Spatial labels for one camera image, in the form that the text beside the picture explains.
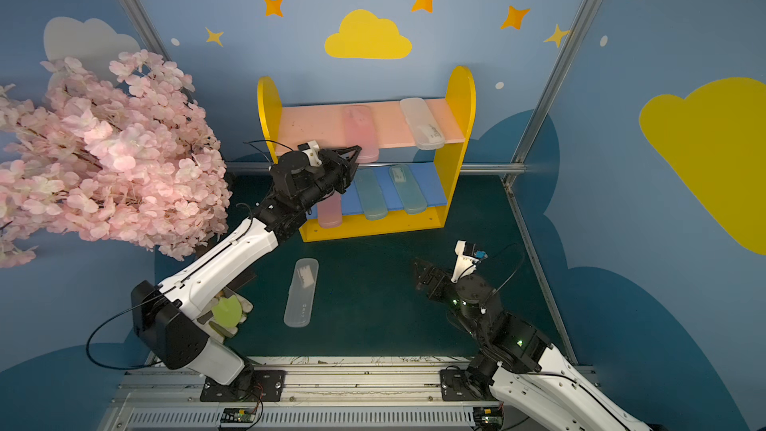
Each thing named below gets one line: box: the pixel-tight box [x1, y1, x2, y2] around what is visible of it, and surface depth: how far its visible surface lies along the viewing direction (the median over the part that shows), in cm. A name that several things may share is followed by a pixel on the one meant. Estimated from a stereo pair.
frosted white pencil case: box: [283, 258, 320, 329], surface depth 92 cm
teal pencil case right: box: [388, 164, 427, 215], surface depth 101 cm
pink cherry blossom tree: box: [0, 49, 233, 269], surface depth 53 cm
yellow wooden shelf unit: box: [257, 66, 477, 243], surface depth 81 cm
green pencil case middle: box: [355, 168, 388, 221], surface depth 95 cm
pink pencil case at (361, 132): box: [345, 104, 380, 164], surface depth 78 cm
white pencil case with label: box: [399, 97, 445, 151], surface depth 78 cm
